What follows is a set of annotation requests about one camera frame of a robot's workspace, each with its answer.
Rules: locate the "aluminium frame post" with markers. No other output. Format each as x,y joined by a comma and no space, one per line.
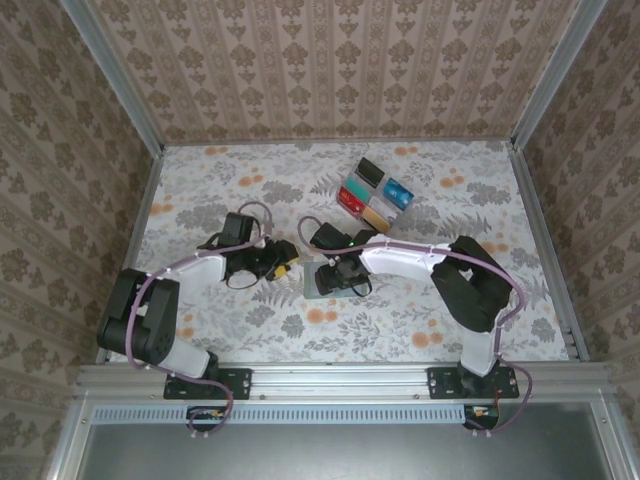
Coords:
117,75
553,75

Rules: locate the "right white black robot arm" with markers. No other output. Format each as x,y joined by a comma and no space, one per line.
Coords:
400,262

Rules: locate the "blue card stack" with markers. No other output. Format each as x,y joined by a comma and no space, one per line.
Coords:
398,193

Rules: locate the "small black connector box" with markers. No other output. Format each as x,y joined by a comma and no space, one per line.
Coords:
205,415
482,417

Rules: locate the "floral patterned table cover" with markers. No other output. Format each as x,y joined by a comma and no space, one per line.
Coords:
225,325

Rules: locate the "aluminium mounting rail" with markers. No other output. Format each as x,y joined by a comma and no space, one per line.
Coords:
340,380

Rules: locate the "orange card stack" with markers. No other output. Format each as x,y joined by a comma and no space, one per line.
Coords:
375,218

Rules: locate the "green folding card holder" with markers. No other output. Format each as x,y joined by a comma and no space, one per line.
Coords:
309,280

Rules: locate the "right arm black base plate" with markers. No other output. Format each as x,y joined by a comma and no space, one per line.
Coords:
440,382

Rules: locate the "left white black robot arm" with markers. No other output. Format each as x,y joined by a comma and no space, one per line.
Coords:
200,267

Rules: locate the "aluminium table side rail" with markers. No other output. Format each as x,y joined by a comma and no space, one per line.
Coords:
142,210
534,200

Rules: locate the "red card stack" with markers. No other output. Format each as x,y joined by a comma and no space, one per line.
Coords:
350,199

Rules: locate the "grey metal panel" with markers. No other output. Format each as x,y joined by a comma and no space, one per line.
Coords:
325,455

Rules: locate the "clear plastic compartment tray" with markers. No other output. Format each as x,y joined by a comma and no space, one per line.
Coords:
382,186

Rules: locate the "teal card stack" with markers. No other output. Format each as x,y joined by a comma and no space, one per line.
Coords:
360,187

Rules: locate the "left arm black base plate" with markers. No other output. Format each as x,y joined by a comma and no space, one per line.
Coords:
240,382

